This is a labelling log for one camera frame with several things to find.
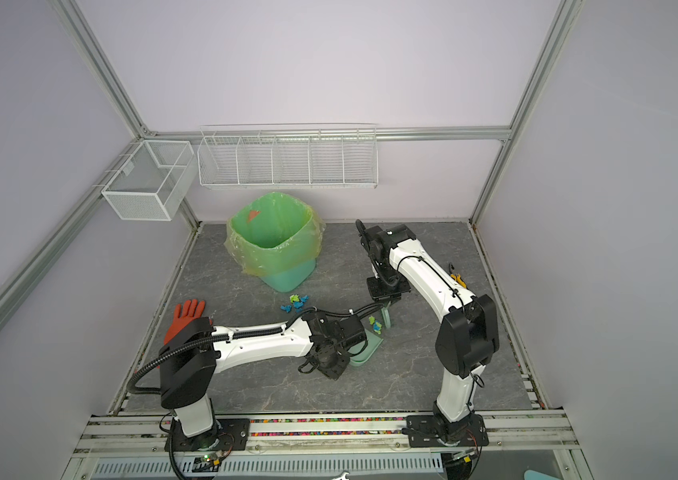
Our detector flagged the red rubber glove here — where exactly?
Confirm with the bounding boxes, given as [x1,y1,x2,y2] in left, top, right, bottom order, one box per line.
[159,299,214,355]

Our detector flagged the green trash bin with bag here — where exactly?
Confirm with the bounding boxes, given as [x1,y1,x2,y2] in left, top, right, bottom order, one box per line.
[224,192,326,293]

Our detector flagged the long white wire basket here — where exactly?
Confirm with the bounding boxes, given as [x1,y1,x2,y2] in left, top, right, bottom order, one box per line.
[196,123,379,189]

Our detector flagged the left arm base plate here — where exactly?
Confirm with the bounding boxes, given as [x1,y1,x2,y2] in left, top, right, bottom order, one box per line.
[164,418,251,452]

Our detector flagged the yellow black small tool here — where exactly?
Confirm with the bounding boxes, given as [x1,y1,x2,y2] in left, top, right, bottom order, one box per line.
[448,263,467,289]

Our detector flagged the paper scrap cluster near bin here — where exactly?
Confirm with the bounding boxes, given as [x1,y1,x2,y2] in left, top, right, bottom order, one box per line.
[280,294,309,313]

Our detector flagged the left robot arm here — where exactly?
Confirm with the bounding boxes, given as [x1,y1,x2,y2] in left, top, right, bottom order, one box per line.
[126,308,368,439]

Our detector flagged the aluminium front rail frame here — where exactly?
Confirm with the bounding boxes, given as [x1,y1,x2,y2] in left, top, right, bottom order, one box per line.
[63,410,593,479]

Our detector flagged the small white mesh basket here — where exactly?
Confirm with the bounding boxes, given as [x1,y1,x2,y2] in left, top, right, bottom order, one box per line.
[102,140,197,221]

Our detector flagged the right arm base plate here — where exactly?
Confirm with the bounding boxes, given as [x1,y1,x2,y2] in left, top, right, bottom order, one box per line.
[402,413,490,448]

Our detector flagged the green blue scrap cluster front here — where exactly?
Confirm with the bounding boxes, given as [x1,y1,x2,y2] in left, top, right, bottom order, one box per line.
[369,316,383,334]

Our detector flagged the green plastic dustpan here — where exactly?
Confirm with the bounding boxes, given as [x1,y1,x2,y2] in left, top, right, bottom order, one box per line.
[348,329,383,367]

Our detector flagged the green hand brush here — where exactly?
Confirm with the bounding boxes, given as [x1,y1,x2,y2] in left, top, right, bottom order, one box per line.
[380,303,391,329]

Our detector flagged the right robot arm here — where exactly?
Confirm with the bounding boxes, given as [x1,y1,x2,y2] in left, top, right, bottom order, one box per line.
[355,220,500,424]

